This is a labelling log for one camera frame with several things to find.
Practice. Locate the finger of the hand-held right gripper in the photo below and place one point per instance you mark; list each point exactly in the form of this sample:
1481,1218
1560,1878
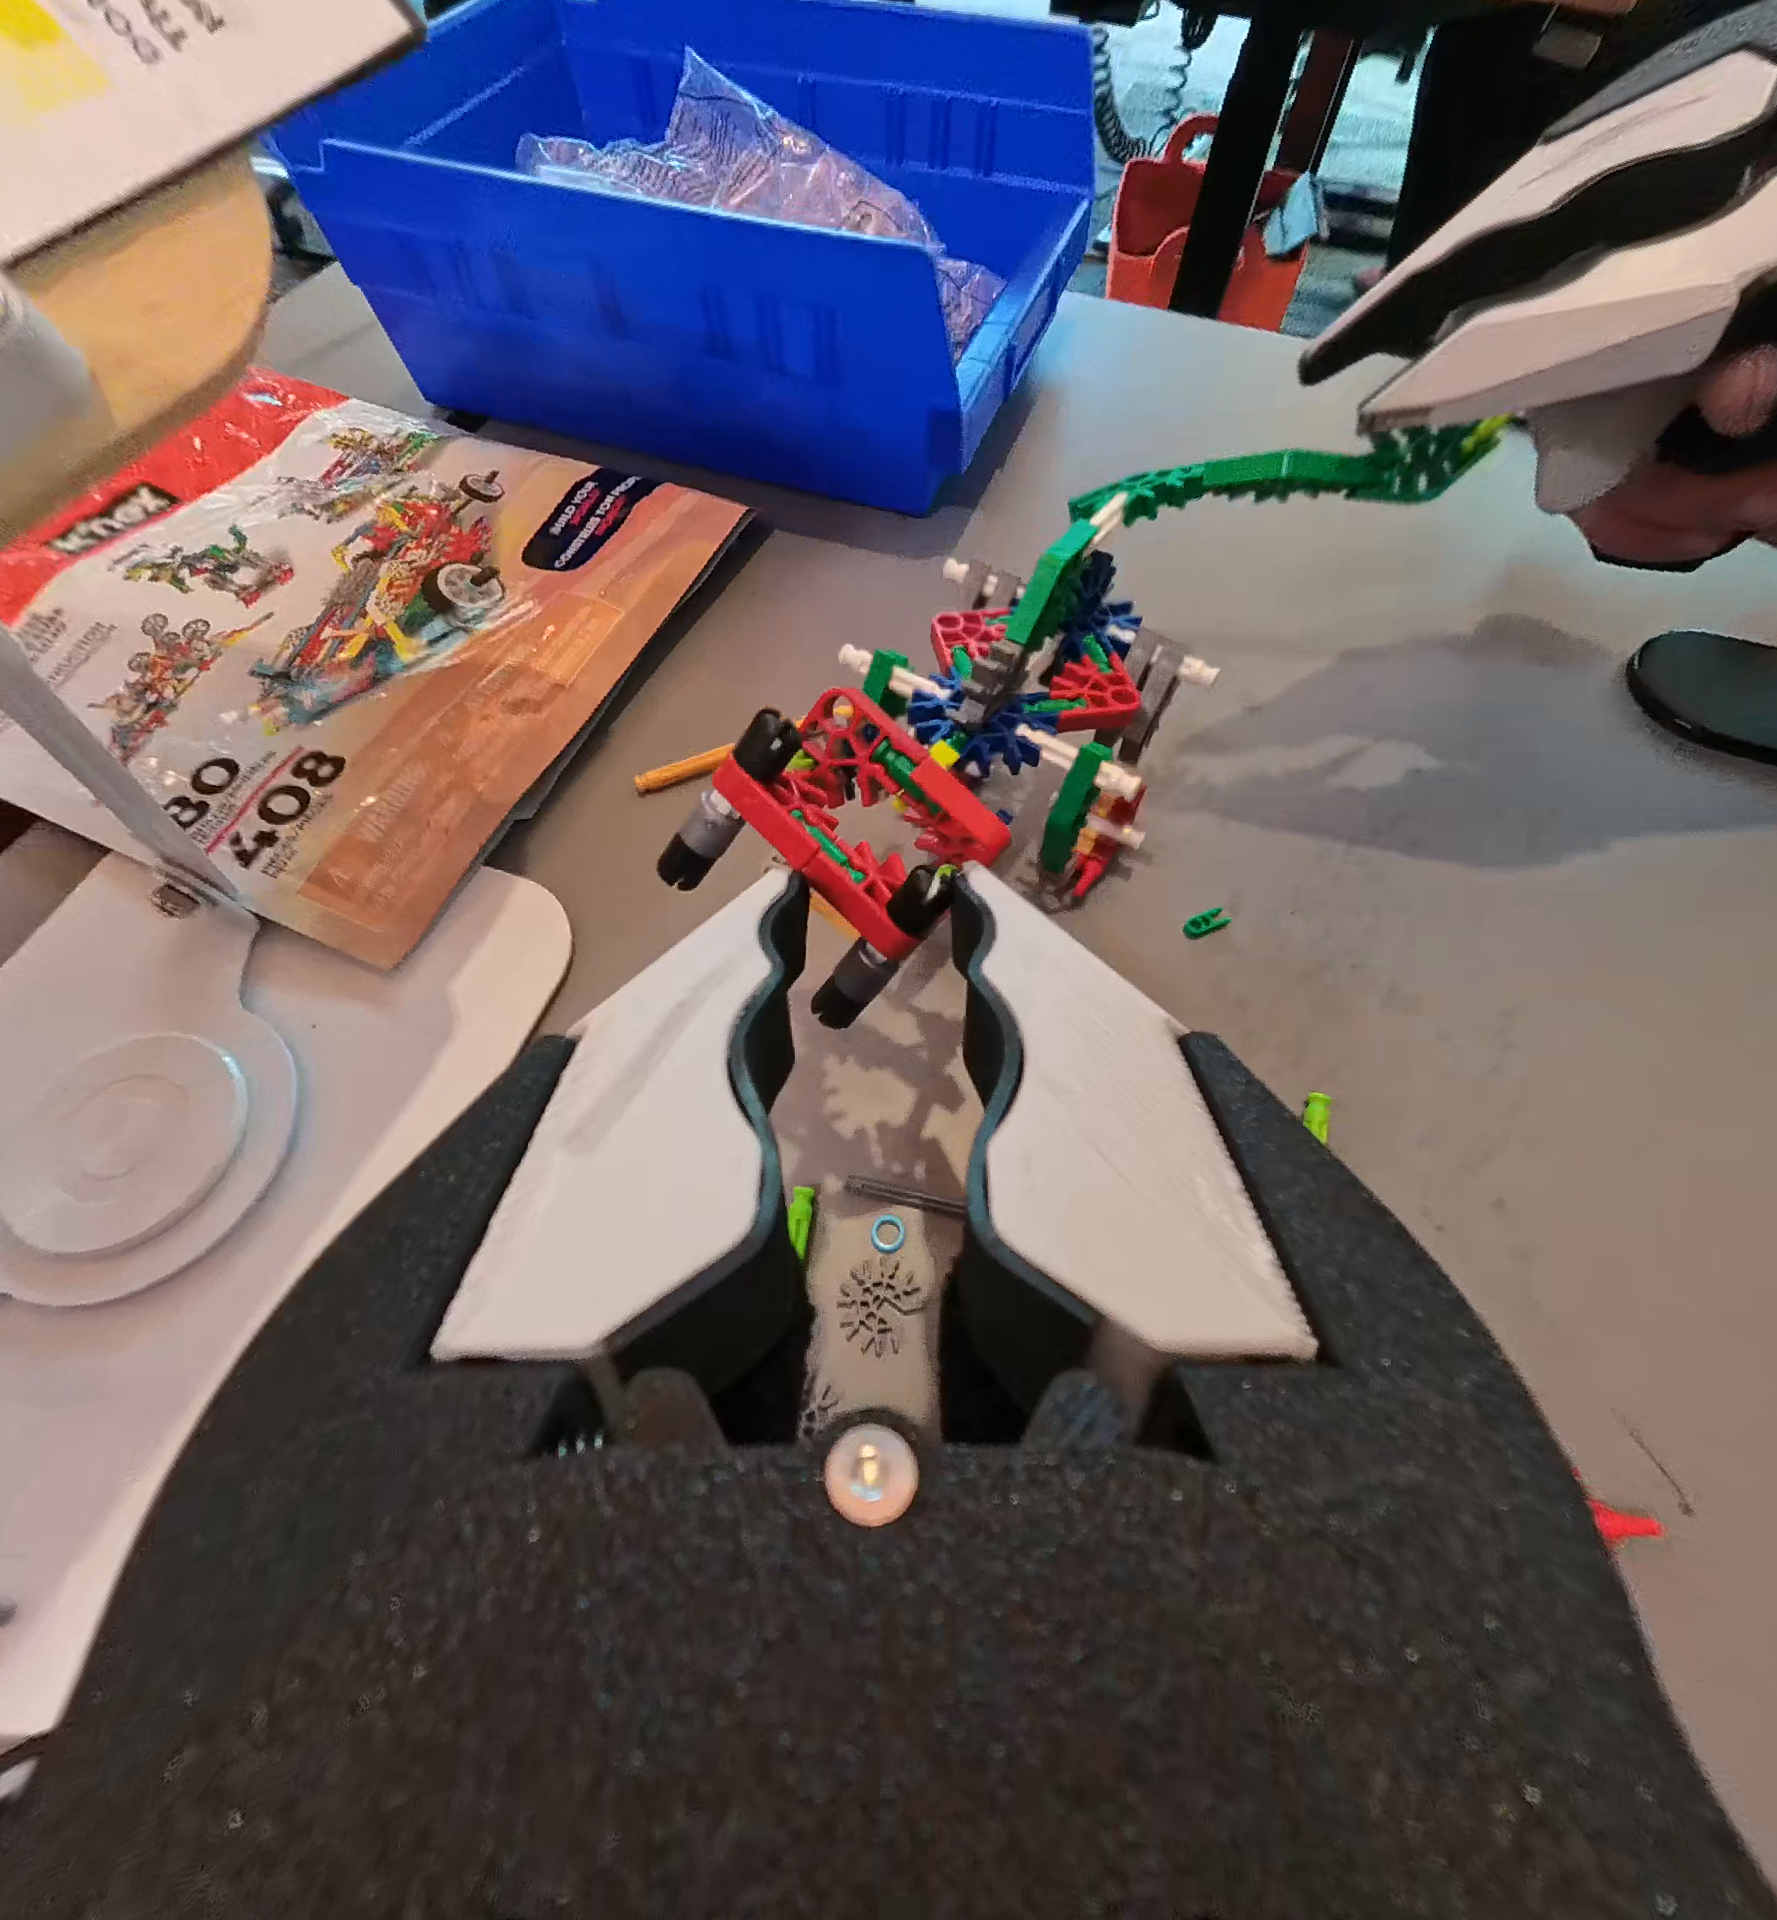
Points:
1624,128
1607,339

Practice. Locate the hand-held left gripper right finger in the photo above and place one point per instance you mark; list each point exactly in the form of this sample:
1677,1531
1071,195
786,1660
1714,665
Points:
1128,1186

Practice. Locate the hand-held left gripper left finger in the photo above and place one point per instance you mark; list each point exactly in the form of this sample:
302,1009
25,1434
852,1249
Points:
603,1186

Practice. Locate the colourful construction toy model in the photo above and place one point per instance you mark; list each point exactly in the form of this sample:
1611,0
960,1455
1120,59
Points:
858,781

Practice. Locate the red corner connector assembly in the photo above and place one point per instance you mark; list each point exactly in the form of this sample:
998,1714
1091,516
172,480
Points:
1624,1523

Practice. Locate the person's right hand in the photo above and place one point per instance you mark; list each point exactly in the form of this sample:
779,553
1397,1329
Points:
1729,511

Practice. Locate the lime green clip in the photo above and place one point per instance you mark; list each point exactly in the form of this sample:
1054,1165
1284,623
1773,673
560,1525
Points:
1319,1118

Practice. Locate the lime green rod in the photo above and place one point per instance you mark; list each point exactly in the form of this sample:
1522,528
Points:
806,1221

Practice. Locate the thin dark grey rod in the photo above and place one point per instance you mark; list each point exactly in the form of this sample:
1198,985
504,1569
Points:
903,1193

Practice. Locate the small green clip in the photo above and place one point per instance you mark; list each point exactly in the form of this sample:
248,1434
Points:
1206,924

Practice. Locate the small dark grey connector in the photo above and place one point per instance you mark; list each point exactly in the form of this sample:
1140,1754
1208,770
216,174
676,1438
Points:
881,1305

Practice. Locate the black flat disc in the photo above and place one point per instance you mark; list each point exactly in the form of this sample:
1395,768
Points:
1729,704

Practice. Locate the long orange rod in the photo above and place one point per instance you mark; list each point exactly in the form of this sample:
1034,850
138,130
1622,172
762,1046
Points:
687,768

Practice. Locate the orange bucket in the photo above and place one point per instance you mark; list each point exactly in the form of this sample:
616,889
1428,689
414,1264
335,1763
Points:
1188,255

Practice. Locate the printed toy packaging bag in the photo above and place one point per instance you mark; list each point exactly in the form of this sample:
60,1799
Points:
452,677

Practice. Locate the clear plastic wrap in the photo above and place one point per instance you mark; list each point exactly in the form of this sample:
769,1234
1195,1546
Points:
769,165

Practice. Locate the blue storage bin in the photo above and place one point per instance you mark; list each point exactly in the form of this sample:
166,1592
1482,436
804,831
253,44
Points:
603,316

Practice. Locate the white and blue document stand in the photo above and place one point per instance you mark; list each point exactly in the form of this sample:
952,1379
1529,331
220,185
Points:
169,300

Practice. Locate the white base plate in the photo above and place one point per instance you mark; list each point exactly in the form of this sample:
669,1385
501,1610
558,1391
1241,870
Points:
377,1050

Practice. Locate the black post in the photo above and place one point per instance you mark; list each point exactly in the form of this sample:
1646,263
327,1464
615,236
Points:
1247,149

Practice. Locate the clear suction cup mount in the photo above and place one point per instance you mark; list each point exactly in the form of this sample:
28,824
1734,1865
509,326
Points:
123,1140

